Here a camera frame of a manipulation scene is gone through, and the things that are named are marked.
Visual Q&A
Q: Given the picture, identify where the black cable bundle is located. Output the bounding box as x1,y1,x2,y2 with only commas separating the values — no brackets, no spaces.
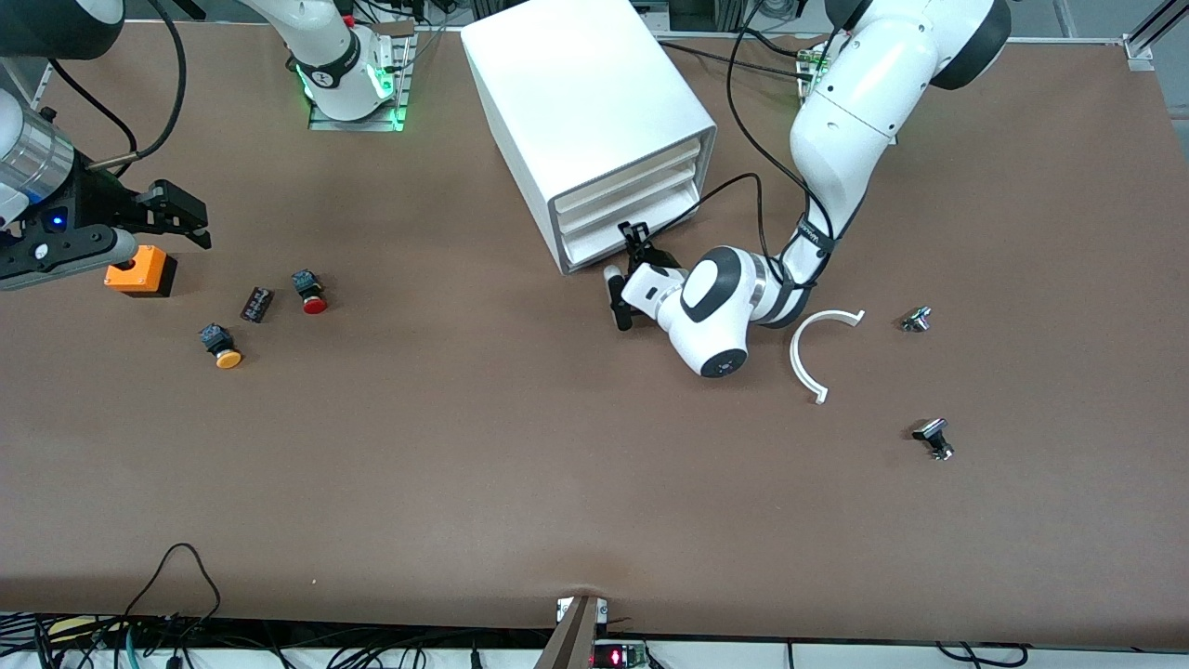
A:
0,613,540,669

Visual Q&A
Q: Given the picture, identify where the black cable to arm base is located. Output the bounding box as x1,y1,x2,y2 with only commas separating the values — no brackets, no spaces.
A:
655,35,807,77

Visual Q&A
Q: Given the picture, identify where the black looped cable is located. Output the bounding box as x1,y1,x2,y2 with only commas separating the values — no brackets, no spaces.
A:
121,544,222,625

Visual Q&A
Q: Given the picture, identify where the yellow push button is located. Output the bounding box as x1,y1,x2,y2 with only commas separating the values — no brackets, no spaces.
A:
199,323,244,371

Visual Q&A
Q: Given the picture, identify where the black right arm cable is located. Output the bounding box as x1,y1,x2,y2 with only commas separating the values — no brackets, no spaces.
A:
46,0,189,176

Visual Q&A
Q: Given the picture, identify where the black cable below table edge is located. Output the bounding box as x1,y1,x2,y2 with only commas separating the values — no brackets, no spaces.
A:
934,641,1032,666

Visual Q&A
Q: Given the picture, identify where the orange and black button box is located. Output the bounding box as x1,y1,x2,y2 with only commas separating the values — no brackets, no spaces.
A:
104,244,177,298

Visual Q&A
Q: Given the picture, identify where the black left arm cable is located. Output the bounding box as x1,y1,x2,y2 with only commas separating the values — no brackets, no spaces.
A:
650,0,837,284

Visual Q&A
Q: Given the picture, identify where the red push button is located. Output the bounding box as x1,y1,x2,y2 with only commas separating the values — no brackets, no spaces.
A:
291,269,329,316

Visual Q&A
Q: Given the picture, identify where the black-topped knob switch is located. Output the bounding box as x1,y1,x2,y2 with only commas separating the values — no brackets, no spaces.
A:
911,418,955,462

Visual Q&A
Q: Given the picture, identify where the white curved plastic clip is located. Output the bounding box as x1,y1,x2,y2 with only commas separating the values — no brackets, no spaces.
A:
790,309,867,405

